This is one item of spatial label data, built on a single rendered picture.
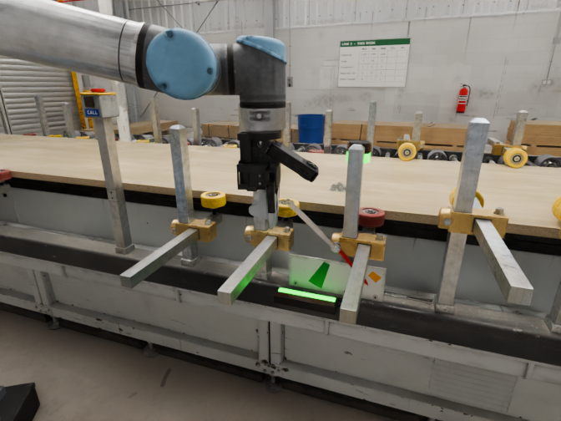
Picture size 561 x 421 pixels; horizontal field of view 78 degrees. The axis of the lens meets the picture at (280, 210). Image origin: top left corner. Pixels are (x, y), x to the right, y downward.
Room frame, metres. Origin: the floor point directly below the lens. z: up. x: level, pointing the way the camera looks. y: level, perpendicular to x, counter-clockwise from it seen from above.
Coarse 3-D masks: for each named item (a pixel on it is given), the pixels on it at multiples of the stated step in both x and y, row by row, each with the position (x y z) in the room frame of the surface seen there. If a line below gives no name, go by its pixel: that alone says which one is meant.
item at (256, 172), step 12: (240, 132) 0.72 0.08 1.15; (276, 132) 0.69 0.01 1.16; (240, 144) 0.71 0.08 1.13; (252, 144) 0.70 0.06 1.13; (264, 144) 0.69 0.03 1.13; (240, 156) 0.71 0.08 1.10; (252, 156) 0.69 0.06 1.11; (264, 156) 0.69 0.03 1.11; (240, 168) 0.68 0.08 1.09; (252, 168) 0.67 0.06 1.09; (264, 168) 0.67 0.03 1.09; (276, 168) 0.68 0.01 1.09; (240, 180) 0.69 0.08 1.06; (252, 180) 0.68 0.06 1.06; (264, 180) 0.68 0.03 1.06; (276, 180) 0.67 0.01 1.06
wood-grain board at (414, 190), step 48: (0, 144) 2.12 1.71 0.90; (48, 144) 2.12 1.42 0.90; (96, 144) 2.12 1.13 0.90; (144, 144) 2.12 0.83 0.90; (192, 192) 1.14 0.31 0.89; (240, 192) 1.11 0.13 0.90; (288, 192) 1.11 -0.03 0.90; (336, 192) 1.11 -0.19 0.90; (384, 192) 1.11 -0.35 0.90; (432, 192) 1.11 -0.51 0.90; (480, 192) 1.11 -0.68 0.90; (528, 192) 1.11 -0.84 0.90
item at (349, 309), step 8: (368, 232) 0.87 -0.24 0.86; (360, 248) 0.77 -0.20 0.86; (368, 248) 0.77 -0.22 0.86; (360, 256) 0.73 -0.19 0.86; (368, 256) 0.75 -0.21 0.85; (352, 264) 0.69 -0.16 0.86; (360, 264) 0.69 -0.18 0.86; (352, 272) 0.65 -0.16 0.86; (360, 272) 0.65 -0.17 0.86; (352, 280) 0.62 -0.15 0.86; (360, 280) 0.62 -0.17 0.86; (352, 288) 0.59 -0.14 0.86; (360, 288) 0.59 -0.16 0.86; (344, 296) 0.57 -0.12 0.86; (352, 296) 0.57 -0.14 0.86; (360, 296) 0.57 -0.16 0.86; (344, 304) 0.54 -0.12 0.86; (352, 304) 0.54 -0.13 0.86; (344, 312) 0.53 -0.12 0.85; (352, 312) 0.52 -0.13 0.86; (344, 320) 0.52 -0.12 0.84; (352, 320) 0.52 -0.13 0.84
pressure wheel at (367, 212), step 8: (360, 208) 0.94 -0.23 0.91; (368, 208) 0.94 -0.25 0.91; (376, 208) 0.94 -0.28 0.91; (360, 216) 0.89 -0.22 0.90; (368, 216) 0.88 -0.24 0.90; (376, 216) 0.87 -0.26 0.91; (384, 216) 0.89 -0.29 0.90; (360, 224) 0.89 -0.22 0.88; (368, 224) 0.88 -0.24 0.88; (376, 224) 0.87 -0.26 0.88
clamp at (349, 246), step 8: (336, 232) 0.85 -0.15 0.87; (336, 240) 0.82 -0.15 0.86; (344, 240) 0.81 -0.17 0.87; (352, 240) 0.80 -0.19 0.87; (360, 240) 0.80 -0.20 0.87; (368, 240) 0.80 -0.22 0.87; (376, 240) 0.80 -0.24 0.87; (384, 240) 0.80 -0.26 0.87; (344, 248) 0.81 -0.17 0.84; (352, 248) 0.80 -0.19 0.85; (376, 248) 0.78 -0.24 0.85; (384, 248) 0.78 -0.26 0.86; (376, 256) 0.78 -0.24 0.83
